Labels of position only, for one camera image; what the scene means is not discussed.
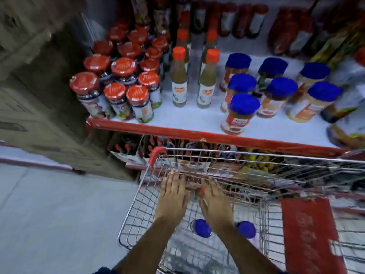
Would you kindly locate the person's right hand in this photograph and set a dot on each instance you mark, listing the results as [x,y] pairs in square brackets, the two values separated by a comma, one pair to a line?
[216,206]

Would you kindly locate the person's left hand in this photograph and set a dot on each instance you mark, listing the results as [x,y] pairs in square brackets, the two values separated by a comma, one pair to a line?
[171,201]

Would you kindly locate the person's left fingers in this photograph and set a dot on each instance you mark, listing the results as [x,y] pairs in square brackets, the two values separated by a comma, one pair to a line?
[174,181]

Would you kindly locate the person's right fingers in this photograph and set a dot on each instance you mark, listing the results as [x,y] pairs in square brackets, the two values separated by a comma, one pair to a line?
[209,187]

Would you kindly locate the person's left forearm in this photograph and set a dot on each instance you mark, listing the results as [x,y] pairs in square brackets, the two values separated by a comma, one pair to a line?
[145,245]

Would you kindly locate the person's right forearm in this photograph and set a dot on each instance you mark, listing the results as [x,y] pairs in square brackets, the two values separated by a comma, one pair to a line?
[242,248]

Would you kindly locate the red-capped small bottle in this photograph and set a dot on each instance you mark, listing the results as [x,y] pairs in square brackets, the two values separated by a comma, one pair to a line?
[201,192]

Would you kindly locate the blue-lid jar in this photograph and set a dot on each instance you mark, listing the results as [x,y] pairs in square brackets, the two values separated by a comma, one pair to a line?
[246,229]
[202,228]

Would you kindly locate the row of lower shelf bottles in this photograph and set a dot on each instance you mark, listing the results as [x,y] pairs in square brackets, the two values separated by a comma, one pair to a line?
[134,151]

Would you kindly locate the red-edged white store shelf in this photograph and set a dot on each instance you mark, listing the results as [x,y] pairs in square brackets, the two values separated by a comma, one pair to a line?
[199,119]

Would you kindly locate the cluster of blue-lid shelf jars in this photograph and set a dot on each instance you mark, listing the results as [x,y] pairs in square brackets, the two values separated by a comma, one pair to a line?
[245,106]

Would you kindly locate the orange-capped green sauce bottle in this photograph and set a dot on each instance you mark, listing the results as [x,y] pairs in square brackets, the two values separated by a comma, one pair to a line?
[210,39]
[183,39]
[207,82]
[179,79]

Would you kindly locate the red cart seat flap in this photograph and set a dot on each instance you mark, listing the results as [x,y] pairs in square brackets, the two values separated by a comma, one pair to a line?
[310,233]

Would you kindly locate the group of red-lid jam jars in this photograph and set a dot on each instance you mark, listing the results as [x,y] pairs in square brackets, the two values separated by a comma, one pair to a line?
[122,71]

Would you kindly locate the stack of brown cardboard boxes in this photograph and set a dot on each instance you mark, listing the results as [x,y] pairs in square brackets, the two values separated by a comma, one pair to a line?
[42,96]

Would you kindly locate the pile of printed food packets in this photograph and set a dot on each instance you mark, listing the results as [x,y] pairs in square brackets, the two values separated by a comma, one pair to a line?
[348,96]

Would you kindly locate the row of dark red bottles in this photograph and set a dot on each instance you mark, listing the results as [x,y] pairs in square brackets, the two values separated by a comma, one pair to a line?
[199,14]

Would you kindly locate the row of red pouches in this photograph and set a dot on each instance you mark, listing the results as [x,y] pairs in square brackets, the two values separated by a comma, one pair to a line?
[288,34]

